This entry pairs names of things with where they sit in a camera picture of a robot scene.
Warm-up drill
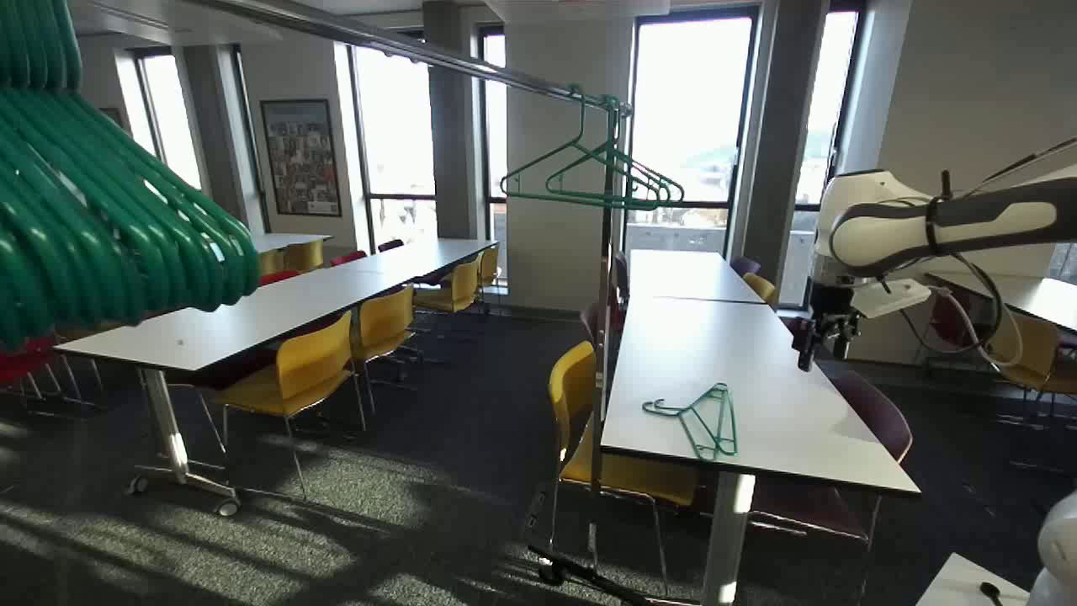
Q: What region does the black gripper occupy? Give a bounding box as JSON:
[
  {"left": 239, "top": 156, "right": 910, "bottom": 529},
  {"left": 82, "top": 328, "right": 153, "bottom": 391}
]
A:
[{"left": 790, "top": 278, "right": 864, "bottom": 372}]

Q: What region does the green wire hanger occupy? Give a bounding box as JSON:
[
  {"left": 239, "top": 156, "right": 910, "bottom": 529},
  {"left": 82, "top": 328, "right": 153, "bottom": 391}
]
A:
[
  {"left": 582, "top": 105, "right": 686, "bottom": 211},
  {"left": 546, "top": 98, "right": 679, "bottom": 208},
  {"left": 499, "top": 80, "right": 665, "bottom": 211}
]

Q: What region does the green plastic clothes hanger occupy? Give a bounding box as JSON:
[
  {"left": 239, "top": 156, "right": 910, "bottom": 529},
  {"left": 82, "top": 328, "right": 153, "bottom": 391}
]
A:
[{"left": 640, "top": 381, "right": 745, "bottom": 463}]

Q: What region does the green hanger bundle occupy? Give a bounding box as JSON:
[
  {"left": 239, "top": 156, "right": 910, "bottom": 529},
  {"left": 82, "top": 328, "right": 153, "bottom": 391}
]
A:
[{"left": 0, "top": 0, "right": 261, "bottom": 354}]

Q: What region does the yellow chair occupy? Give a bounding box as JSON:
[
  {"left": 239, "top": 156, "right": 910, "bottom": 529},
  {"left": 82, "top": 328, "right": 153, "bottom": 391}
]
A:
[
  {"left": 546, "top": 335, "right": 704, "bottom": 587},
  {"left": 998, "top": 317, "right": 1068, "bottom": 396},
  {"left": 259, "top": 239, "right": 331, "bottom": 278},
  {"left": 474, "top": 242, "right": 506, "bottom": 293},
  {"left": 413, "top": 253, "right": 483, "bottom": 321},
  {"left": 350, "top": 287, "right": 419, "bottom": 396},
  {"left": 211, "top": 309, "right": 368, "bottom": 497},
  {"left": 739, "top": 270, "right": 779, "bottom": 309}
]

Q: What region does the white long table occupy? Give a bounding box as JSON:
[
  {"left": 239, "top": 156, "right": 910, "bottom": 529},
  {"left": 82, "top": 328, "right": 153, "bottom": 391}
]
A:
[
  {"left": 51, "top": 234, "right": 499, "bottom": 518},
  {"left": 624, "top": 245, "right": 767, "bottom": 309},
  {"left": 1003, "top": 271, "right": 1077, "bottom": 335},
  {"left": 244, "top": 229, "right": 334, "bottom": 255}
]

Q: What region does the tall window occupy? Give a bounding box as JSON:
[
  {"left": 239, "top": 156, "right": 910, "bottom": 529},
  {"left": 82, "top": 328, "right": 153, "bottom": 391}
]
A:
[
  {"left": 474, "top": 30, "right": 511, "bottom": 281},
  {"left": 114, "top": 48, "right": 208, "bottom": 196},
  {"left": 334, "top": 39, "right": 444, "bottom": 253},
  {"left": 784, "top": 2, "right": 869, "bottom": 309},
  {"left": 624, "top": 6, "right": 760, "bottom": 255}
]

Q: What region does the white flat board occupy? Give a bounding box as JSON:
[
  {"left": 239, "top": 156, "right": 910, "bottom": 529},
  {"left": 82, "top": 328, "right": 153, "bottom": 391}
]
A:
[{"left": 915, "top": 550, "right": 1033, "bottom": 606}]

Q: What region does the metal clothes rack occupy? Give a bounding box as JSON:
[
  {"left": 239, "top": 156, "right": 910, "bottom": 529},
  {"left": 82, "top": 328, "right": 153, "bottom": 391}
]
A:
[{"left": 216, "top": 0, "right": 675, "bottom": 600}]

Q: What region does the framed colourful poster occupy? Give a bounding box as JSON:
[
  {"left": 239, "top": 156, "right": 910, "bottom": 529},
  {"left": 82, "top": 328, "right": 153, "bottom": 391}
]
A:
[{"left": 259, "top": 94, "right": 346, "bottom": 223}]

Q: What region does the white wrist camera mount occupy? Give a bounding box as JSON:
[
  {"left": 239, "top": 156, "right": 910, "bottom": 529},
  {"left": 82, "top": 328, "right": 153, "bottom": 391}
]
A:
[{"left": 850, "top": 275, "right": 937, "bottom": 323}]

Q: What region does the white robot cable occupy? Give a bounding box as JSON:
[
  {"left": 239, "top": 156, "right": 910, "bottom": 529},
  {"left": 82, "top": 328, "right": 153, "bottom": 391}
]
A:
[{"left": 937, "top": 253, "right": 1031, "bottom": 378}]

